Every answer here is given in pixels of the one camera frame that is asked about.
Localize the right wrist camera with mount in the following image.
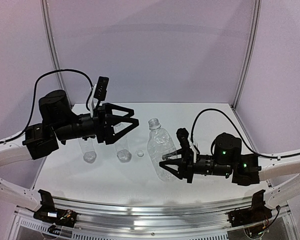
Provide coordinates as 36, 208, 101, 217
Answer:
176, 128, 199, 163

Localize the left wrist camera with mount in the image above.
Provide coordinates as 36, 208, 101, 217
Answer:
86, 76, 109, 118

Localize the white blue bottle cap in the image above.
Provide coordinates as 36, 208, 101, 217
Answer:
136, 150, 144, 158

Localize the aluminium left corner post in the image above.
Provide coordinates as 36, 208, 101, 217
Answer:
39, 0, 71, 104

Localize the black left camera cable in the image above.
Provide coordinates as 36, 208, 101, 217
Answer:
0, 69, 93, 147

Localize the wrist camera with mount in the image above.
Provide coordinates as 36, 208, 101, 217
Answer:
176, 128, 199, 163
86, 76, 109, 118

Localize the clear plastic bottle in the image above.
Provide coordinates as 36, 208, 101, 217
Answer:
114, 123, 132, 163
78, 138, 97, 164
147, 118, 176, 183

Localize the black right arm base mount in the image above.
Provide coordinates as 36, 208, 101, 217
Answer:
226, 189, 281, 230

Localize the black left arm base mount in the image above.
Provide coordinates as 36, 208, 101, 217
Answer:
33, 189, 78, 235

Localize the black right camera cable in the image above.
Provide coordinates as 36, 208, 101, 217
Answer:
191, 107, 282, 160

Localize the aluminium front rail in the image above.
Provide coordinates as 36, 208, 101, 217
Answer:
14, 193, 291, 240

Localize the black camera cable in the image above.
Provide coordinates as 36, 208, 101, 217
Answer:
191, 107, 282, 160
0, 69, 93, 147

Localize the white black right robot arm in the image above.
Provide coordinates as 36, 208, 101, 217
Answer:
159, 128, 300, 209

